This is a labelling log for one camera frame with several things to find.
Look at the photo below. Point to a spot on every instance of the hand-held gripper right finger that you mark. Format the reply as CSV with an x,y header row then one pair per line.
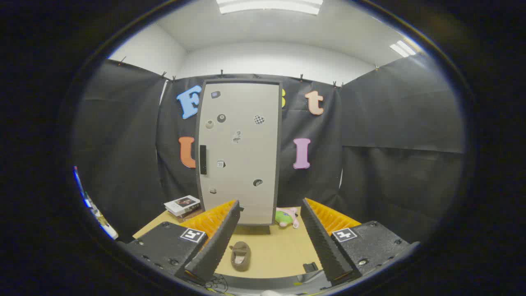
x,y
322,246

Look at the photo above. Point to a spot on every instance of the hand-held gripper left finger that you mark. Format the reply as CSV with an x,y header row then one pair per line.
x,y
218,242

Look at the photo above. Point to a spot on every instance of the brown fuzzy shoe with bow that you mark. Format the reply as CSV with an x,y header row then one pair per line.
x,y
240,255

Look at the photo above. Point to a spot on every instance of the grey shoe cabinet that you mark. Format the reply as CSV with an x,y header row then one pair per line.
x,y
254,229

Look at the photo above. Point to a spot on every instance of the beige shoe cabinet door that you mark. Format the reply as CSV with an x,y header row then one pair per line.
x,y
242,197

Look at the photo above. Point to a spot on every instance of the brown book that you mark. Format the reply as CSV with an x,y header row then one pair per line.
x,y
191,214

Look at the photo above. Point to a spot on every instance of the pink and green plush toy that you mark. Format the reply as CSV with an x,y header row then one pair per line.
x,y
285,218

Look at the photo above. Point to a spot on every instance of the white and blue clutter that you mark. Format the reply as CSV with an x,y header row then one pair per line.
x,y
92,207

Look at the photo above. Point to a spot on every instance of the black backdrop cloth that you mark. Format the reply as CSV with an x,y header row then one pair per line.
x,y
390,123

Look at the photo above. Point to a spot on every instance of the small ceiling light panel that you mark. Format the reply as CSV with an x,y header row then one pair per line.
x,y
404,48

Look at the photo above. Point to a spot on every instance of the large ceiling light panel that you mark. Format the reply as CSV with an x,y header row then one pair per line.
x,y
269,6

